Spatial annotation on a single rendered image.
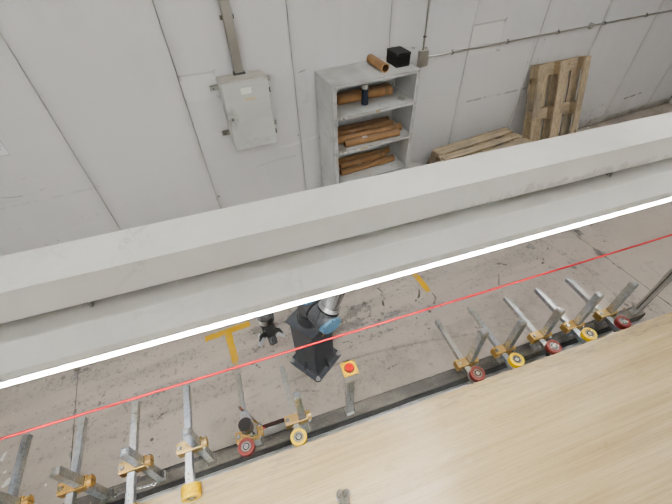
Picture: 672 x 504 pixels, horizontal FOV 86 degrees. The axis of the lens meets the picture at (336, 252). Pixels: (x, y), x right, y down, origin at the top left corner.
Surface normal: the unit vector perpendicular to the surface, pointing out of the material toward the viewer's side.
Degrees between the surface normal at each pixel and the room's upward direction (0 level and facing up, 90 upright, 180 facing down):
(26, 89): 90
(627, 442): 0
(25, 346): 61
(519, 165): 0
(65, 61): 90
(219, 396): 0
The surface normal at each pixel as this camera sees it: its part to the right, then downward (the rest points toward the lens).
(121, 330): 0.25, 0.25
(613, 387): -0.03, -0.70
